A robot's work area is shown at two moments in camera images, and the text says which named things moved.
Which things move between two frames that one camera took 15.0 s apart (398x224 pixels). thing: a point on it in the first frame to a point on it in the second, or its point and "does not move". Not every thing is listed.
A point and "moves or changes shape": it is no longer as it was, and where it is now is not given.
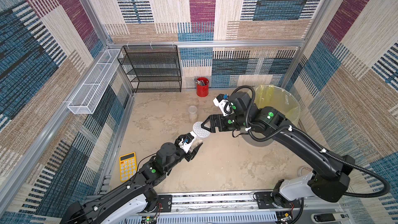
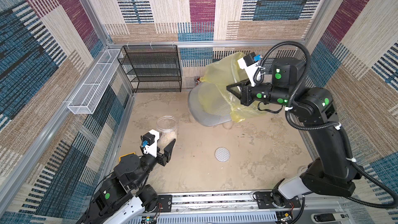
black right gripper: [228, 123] to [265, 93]
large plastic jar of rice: [197, 141] to [167, 125]
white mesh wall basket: [83, 102] does not move
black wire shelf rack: [153, 68] does not move
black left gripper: [189, 156] to [167, 151]
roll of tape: [299, 170] does not move
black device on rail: [329, 217] does not move
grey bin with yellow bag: [277, 97] moves or changes shape
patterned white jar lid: [200, 131] to [222, 154]
